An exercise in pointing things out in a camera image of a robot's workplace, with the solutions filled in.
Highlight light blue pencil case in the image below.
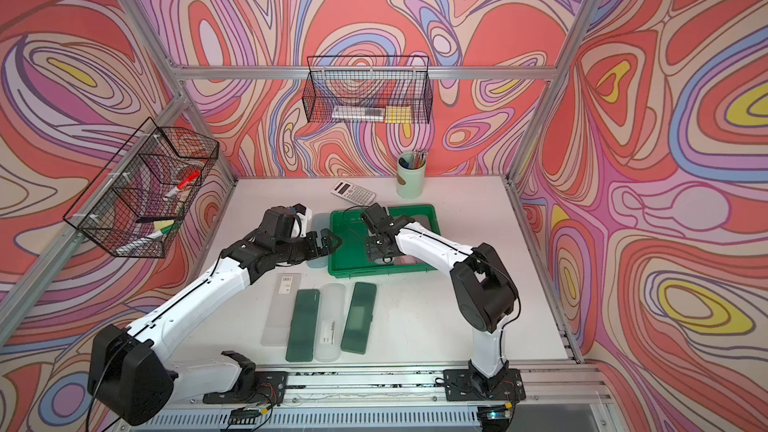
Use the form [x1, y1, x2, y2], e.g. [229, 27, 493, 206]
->
[307, 212, 330, 269]

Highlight pale green pen cup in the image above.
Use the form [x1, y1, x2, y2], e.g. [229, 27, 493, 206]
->
[396, 159, 427, 199]

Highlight white calculator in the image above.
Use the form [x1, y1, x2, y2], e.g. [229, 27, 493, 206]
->
[331, 180, 376, 207]

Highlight dark green pencil case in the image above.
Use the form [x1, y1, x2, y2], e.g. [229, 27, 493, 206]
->
[285, 289, 320, 363]
[340, 282, 377, 355]

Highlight black wire basket back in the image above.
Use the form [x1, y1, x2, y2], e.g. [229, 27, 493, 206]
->
[302, 54, 433, 124]

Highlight clear box in basket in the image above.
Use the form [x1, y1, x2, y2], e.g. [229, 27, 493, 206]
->
[331, 105, 386, 122]

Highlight pens in cup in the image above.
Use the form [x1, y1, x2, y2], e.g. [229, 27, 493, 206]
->
[398, 150, 428, 170]

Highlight black wire basket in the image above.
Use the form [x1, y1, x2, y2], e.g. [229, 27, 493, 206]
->
[302, 54, 433, 124]
[63, 119, 220, 258]

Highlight green plastic storage box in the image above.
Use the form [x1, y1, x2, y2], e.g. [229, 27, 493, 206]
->
[328, 206, 433, 279]

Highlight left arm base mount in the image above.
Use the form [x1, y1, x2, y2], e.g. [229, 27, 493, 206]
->
[203, 350, 288, 405]

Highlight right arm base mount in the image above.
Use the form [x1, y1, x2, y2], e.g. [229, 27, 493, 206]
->
[439, 362, 527, 404]

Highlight black wire basket left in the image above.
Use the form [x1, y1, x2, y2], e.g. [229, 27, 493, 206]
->
[63, 119, 220, 258]

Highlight frosted white pencil case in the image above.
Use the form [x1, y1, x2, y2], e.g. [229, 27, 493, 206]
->
[314, 284, 346, 362]
[372, 256, 398, 266]

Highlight green white marker in basket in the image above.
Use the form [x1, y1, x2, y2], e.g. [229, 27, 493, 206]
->
[116, 220, 175, 256]

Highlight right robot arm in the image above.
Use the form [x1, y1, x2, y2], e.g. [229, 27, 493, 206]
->
[361, 207, 519, 382]

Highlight red marker in basket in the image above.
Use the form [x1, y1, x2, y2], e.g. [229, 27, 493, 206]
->
[164, 170, 201, 200]

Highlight yellow box in basket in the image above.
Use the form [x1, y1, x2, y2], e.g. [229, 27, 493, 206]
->
[384, 106, 413, 124]

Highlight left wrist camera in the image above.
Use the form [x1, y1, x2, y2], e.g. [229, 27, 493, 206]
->
[261, 204, 312, 240]

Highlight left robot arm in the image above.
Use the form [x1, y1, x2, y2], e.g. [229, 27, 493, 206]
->
[87, 229, 342, 426]

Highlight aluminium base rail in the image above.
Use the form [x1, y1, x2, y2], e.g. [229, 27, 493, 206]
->
[140, 363, 628, 431]

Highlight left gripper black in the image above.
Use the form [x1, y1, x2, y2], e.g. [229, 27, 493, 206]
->
[273, 226, 342, 265]

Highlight frosted flat pencil case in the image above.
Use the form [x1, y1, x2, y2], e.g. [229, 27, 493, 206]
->
[260, 273, 302, 347]

